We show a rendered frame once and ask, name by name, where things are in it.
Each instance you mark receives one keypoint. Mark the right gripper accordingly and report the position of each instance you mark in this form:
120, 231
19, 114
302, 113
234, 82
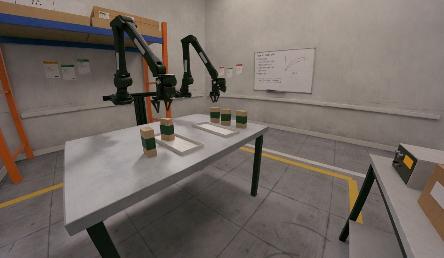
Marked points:
164, 98

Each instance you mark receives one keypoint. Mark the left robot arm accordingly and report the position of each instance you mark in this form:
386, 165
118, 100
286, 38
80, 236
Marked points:
187, 77

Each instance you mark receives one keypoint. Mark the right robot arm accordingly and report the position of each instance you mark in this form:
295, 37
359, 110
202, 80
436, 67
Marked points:
166, 82

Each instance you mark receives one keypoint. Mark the white rectangular tray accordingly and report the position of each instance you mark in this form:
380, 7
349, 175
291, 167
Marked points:
216, 129
181, 145

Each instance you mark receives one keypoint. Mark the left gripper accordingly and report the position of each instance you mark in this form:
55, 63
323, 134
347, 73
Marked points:
214, 95

